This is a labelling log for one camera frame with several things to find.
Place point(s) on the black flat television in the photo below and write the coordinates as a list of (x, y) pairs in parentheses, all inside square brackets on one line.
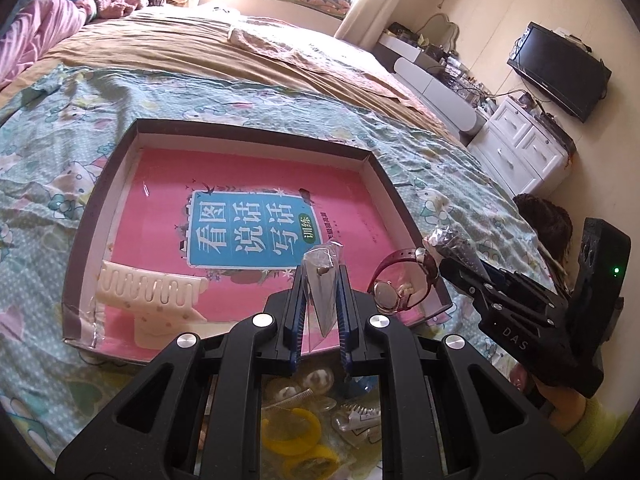
[(555, 67)]

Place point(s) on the brown bed sheet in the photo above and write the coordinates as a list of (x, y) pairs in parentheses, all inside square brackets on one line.
[(165, 45)]

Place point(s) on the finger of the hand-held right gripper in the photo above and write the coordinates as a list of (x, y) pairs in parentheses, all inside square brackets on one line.
[(515, 280), (465, 280)]

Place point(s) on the wavy vanity mirror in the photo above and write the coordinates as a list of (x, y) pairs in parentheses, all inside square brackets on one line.
[(445, 32)]

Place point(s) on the blue floral pillow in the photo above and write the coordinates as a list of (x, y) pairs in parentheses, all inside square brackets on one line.
[(82, 4)]

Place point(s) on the pearl hair claw clip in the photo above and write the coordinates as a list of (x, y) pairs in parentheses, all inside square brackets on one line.
[(310, 382)]

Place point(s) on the blue small box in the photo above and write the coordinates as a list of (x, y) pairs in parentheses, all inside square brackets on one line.
[(361, 384)]

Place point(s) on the cardboard box tray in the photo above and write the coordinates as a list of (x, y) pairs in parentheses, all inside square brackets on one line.
[(107, 180)]

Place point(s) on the light floral quilt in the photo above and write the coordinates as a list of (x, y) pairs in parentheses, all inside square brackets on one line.
[(310, 55)]

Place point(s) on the pink picture book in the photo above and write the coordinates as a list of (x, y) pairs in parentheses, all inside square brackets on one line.
[(160, 210)]

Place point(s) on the white drawer cabinet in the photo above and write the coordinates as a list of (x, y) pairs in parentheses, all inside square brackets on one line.
[(520, 145)]

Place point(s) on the printed cartoon blanket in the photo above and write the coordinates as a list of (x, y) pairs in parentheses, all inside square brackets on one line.
[(45, 220)]

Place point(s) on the folded blankets on window seat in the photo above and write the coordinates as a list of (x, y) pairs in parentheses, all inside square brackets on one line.
[(322, 0)]

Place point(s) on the clear bag with white clip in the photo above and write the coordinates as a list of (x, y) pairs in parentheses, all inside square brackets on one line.
[(357, 417)]

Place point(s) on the small clear jewelry bag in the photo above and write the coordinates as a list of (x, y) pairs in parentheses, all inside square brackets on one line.
[(322, 280)]

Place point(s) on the white vanity desk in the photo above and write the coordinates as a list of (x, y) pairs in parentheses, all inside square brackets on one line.
[(405, 50)]

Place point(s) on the cream hair claw clip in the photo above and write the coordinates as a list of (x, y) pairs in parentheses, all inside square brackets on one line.
[(150, 295)]

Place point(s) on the clear bag with dark item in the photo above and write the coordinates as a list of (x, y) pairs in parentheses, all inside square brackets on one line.
[(450, 245)]

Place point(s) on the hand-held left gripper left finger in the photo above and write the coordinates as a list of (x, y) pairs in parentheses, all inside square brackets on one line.
[(298, 321)]

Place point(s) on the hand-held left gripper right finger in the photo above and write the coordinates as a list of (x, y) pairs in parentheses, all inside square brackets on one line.
[(344, 321)]

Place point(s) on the desk clutter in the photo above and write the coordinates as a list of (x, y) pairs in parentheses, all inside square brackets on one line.
[(465, 77)]

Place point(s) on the yellow bangle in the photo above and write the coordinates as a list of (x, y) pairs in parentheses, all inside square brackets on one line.
[(295, 425), (320, 460)]

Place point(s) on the pink quilt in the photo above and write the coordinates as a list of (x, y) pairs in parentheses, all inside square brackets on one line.
[(40, 30)]

